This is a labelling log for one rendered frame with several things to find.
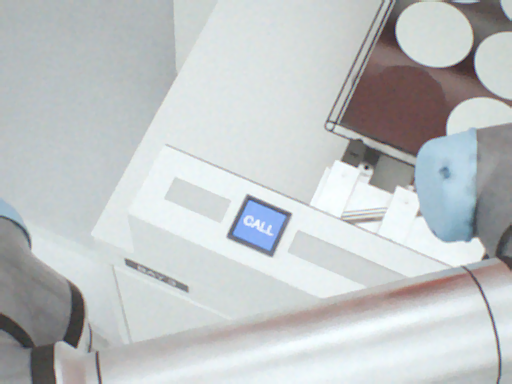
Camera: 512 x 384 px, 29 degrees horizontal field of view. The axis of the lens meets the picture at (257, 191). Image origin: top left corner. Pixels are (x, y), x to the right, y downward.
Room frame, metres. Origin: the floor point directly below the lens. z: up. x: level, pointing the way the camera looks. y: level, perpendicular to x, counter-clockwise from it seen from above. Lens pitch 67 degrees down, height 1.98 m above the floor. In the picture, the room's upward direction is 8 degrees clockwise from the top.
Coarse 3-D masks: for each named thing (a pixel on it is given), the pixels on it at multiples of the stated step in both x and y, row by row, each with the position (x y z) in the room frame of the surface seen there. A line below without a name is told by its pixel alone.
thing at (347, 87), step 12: (384, 0) 0.75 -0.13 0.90; (384, 12) 0.74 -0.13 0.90; (372, 24) 0.71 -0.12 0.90; (372, 36) 0.70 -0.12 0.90; (360, 48) 0.68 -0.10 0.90; (360, 60) 0.66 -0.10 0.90; (348, 84) 0.62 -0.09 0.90; (348, 96) 0.61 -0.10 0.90; (336, 108) 0.58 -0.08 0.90; (336, 120) 0.57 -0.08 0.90
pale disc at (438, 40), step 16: (400, 16) 0.73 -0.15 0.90; (416, 16) 0.74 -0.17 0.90; (432, 16) 0.74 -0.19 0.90; (448, 16) 0.75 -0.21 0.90; (400, 32) 0.71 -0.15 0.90; (416, 32) 0.71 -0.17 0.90; (432, 32) 0.72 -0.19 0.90; (448, 32) 0.72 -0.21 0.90; (464, 32) 0.72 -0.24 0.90; (416, 48) 0.69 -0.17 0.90; (432, 48) 0.69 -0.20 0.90; (448, 48) 0.70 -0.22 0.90; (464, 48) 0.70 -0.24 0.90; (432, 64) 0.67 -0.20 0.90; (448, 64) 0.67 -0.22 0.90
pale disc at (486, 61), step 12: (492, 36) 0.72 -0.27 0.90; (504, 36) 0.73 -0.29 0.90; (480, 48) 0.70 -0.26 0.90; (492, 48) 0.71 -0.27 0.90; (504, 48) 0.71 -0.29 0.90; (480, 60) 0.69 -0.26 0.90; (492, 60) 0.69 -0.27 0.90; (504, 60) 0.69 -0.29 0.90; (480, 72) 0.67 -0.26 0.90; (492, 72) 0.67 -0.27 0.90; (504, 72) 0.67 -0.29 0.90; (492, 84) 0.65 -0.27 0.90; (504, 84) 0.66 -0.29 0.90; (504, 96) 0.64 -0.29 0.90
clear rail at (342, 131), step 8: (328, 128) 0.56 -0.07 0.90; (336, 128) 0.56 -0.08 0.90; (344, 128) 0.56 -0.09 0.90; (344, 136) 0.55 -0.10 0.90; (352, 136) 0.55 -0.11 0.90; (360, 136) 0.55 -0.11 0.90; (368, 144) 0.54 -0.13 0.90; (376, 144) 0.54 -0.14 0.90; (384, 144) 0.55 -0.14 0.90; (384, 152) 0.54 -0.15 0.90; (392, 152) 0.54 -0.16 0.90; (400, 152) 0.54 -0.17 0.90; (408, 152) 0.54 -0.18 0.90; (400, 160) 0.53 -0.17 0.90; (408, 160) 0.53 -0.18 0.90; (416, 160) 0.53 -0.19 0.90
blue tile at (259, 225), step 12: (252, 204) 0.42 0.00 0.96; (252, 216) 0.40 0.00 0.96; (264, 216) 0.40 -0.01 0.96; (276, 216) 0.41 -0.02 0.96; (240, 228) 0.39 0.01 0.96; (252, 228) 0.39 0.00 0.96; (264, 228) 0.39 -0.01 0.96; (276, 228) 0.39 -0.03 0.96; (252, 240) 0.37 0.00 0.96; (264, 240) 0.38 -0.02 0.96
